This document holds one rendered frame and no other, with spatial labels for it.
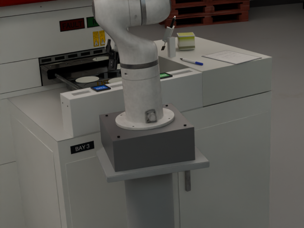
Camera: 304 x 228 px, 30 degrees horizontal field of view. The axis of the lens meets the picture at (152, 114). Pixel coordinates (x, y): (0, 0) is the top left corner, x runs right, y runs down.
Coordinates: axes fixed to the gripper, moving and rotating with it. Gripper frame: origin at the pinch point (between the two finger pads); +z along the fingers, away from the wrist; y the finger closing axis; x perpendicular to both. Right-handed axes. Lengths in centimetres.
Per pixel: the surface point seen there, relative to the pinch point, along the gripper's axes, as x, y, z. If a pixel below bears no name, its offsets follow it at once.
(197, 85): -35.5, 4.8, 5.3
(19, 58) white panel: 44.9, -3.4, 0.5
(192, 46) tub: -19.6, 35.4, -13.0
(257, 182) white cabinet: -53, 45, 44
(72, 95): -3.7, -33.0, 13.8
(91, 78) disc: 13.1, 5.5, 6.3
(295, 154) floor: -42, 181, 39
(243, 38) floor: 100, 509, -79
